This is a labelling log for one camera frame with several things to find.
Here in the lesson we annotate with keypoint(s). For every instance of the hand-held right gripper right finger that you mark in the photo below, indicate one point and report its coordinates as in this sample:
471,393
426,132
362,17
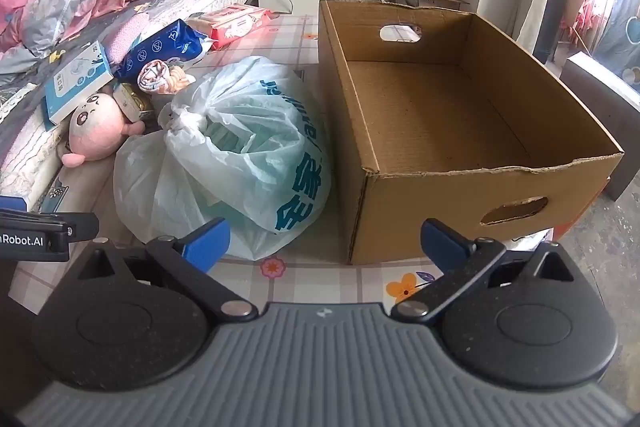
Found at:
445,243

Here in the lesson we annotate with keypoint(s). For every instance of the light blue mask box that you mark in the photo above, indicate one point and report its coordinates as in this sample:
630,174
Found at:
75,82

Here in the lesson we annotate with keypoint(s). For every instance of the dark grey cabinet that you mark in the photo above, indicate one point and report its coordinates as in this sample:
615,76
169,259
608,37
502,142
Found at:
610,107

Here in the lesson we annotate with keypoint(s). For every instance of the blue printed hanging cloth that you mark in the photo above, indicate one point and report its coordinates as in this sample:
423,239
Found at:
620,32

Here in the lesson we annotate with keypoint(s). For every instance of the large cardboard box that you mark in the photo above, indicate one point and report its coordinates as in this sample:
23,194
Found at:
425,122

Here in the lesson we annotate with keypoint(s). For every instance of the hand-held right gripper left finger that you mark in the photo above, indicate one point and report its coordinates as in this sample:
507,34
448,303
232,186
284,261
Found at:
207,241

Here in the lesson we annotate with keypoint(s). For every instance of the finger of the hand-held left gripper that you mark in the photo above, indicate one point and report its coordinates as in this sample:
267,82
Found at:
11,203
75,225

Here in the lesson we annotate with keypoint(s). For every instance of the red white wipes packet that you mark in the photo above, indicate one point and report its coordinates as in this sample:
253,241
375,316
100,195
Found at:
232,19

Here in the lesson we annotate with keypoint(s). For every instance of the pink towel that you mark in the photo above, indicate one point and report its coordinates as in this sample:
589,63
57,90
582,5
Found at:
125,38

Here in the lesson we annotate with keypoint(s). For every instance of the dark hanging garment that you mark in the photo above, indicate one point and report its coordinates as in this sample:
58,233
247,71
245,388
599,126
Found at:
550,17

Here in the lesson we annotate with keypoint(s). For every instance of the orange striped cloth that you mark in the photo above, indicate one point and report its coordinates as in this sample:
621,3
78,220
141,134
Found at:
160,77

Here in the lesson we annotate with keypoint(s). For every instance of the gold packet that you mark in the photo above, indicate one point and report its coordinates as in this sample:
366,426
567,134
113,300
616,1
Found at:
131,102

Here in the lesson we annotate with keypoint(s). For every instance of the black orange appliance box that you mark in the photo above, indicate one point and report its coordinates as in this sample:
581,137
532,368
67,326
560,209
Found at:
585,212

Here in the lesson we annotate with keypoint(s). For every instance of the dark blue white packet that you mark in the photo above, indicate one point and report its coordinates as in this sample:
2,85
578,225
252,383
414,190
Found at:
160,47

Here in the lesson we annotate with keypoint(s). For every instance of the white plastic bag green print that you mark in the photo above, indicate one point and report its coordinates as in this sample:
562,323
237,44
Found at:
200,177

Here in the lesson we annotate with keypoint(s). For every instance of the pink plush doll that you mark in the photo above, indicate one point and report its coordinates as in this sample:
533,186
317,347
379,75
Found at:
97,119

